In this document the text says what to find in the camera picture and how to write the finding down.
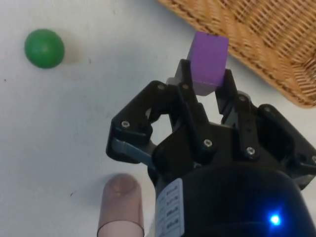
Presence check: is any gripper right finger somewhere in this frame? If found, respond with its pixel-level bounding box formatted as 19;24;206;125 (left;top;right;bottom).
215;69;316;191

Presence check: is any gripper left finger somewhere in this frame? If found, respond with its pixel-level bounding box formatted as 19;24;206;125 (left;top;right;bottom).
106;58;215;179

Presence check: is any purple triangular block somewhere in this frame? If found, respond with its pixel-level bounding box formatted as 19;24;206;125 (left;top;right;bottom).
187;31;229;96

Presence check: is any wicker basket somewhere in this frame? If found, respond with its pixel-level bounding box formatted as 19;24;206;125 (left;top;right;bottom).
154;0;316;109

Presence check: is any see-through pink cup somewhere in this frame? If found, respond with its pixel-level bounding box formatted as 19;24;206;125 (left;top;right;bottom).
97;173;145;237

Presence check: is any green ball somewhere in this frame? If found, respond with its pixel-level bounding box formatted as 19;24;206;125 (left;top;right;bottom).
24;28;66;70

